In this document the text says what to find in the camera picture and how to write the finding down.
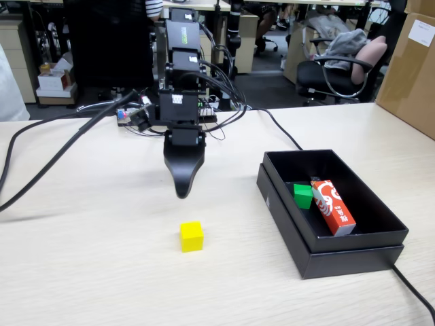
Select black gripper servo block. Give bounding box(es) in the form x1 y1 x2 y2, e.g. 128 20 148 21
165 125 207 147

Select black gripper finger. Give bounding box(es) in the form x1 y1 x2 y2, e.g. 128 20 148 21
162 132 207 200

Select yellow wooden cube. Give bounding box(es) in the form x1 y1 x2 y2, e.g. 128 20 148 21
179 221 205 253

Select green wooden cube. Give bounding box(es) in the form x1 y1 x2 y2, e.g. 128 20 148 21
293 183 313 210

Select red printed carton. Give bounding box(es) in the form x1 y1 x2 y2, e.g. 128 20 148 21
310 179 357 237

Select flat white box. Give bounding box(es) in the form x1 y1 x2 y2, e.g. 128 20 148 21
35 83 78 99

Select tan cardboard box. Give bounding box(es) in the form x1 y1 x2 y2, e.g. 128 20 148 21
283 22 329 86

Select seated person in black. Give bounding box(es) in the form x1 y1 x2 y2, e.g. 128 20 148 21
253 1 290 57

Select open white box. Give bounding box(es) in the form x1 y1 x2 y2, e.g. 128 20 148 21
50 52 74 73

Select white cardboard box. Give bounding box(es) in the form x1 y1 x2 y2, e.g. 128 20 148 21
37 69 74 91

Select black cardboard box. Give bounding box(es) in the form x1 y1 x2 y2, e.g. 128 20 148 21
263 148 410 254

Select black open box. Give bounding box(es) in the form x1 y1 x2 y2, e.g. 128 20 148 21
256 162 405 280

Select large labelled cardboard box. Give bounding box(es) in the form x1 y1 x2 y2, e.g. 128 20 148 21
375 12 435 141

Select plain cardboard box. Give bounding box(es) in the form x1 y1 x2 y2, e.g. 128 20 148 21
404 0 435 18

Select controller circuit board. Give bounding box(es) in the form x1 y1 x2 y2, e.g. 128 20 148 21
116 107 137 127

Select black jointed pole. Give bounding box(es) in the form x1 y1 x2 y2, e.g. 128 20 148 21
220 0 243 111

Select black mesh office chair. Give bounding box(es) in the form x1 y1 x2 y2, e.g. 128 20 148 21
63 0 154 113

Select black swivel chair base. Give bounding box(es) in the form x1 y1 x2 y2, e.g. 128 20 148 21
260 36 279 52

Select person in striped shirt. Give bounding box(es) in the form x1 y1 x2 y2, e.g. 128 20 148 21
145 0 164 22

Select beige office desk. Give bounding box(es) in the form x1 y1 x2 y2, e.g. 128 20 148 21
159 0 232 12

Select brown flat tray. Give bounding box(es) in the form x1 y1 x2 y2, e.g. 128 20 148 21
37 96 76 105

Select black armrest office chair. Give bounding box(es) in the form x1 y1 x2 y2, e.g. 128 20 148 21
294 33 390 107

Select person in white shirt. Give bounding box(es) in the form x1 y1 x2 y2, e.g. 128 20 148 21
0 43 31 122

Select clear plastic bag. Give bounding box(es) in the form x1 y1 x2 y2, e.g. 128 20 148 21
298 13 353 37

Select grey garment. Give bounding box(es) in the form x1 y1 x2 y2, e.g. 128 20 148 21
319 28 370 71

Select beige drawer cabinet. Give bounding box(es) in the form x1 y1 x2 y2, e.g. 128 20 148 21
0 20 37 105

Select pink cushion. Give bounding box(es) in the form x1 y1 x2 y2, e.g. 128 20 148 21
351 35 389 86

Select small wrist camera board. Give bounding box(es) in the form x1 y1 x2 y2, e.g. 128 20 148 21
128 96 154 133

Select thin black servo wires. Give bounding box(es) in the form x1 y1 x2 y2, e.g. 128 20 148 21
198 22 248 142

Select thick black camera cable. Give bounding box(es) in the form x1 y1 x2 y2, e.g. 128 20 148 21
0 88 139 213

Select black power cable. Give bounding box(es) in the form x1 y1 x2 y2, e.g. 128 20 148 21
249 107 435 316

